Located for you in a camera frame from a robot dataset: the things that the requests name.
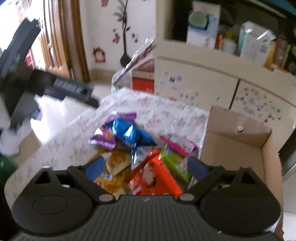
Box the colourful book stack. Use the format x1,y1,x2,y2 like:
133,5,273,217
265,38,292,69

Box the white open paper box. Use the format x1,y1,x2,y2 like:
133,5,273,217
237,21,276,66

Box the red gift box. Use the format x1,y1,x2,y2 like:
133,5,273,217
132,59,154,94

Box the purple noodle snack bag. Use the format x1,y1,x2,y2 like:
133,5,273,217
88,111,137,150

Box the blue foil snack bag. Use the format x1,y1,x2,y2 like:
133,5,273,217
105,118,157,149

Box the yellow waffle snack bag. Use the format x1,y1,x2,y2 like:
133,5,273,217
94,171,130,199

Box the pink green snack bag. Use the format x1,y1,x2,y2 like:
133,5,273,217
159,134,199,183

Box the white refrigerator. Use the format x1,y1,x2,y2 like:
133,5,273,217
279,130,296,182

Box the red snack bag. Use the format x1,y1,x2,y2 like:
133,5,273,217
124,149,183,199

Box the white round jar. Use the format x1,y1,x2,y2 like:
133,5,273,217
222,38,237,55

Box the blue white carton box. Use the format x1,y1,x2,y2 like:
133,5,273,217
186,1,221,49

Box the open cardboard box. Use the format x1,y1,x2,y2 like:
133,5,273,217
200,106,283,240

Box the cream storage cabinet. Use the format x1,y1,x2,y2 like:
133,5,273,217
153,1,295,140

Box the white blue snack bag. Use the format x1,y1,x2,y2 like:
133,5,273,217
131,146,157,170

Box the clear plastic bag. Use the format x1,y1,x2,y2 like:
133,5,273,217
111,34,156,93

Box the wooden door frame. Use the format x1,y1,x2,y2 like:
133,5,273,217
39,0,90,82

